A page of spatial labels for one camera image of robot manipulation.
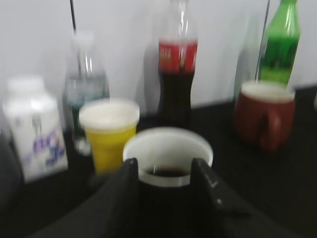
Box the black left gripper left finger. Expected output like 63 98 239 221
32 158 139 238

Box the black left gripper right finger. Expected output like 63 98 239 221
191 159 299 238

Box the black mug white inside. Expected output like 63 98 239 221
123 127 213 238

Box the maroon ceramic mug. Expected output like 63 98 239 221
233 81 295 152

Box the green sprite bottle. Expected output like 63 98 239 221
259 0 301 86

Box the yellow paper cup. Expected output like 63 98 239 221
79 98 140 174

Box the white milk bottle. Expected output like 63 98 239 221
2 75 68 182

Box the clear water bottle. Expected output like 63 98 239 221
63 30 109 156

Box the cola bottle red label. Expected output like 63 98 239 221
158 0 198 128

